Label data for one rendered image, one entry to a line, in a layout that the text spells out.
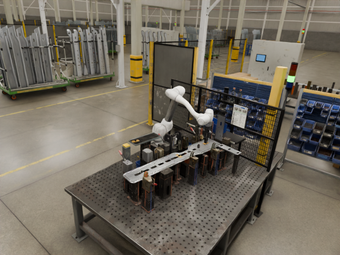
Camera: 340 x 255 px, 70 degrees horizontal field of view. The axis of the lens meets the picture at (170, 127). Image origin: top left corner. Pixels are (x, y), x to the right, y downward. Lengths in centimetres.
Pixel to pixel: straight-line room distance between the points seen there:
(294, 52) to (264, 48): 97
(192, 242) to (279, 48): 797
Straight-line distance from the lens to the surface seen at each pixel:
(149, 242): 226
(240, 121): 340
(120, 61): 963
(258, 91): 491
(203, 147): 306
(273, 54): 946
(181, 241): 228
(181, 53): 523
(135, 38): 1040
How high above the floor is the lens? 239
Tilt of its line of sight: 23 degrees down
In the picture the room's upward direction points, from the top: 3 degrees clockwise
